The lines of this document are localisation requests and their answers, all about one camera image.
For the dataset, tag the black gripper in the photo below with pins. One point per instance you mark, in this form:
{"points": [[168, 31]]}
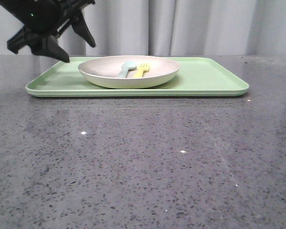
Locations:
{"points": [[44, 21]]}

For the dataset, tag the yellow plastic fork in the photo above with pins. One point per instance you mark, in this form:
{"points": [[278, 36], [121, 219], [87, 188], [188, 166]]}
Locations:
{"points": [[141, 69]]}

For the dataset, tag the grey pleated curtain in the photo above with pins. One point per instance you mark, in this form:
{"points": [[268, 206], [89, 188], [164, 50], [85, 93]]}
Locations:
{"points": [[182, 28]]}

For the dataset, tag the light blue plastic spoon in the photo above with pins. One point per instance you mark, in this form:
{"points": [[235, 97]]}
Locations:
{"points": [[125, 68]]}

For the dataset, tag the light green plastic tray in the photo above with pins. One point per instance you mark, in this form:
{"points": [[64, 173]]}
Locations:
{"points": [[197, 76]]}

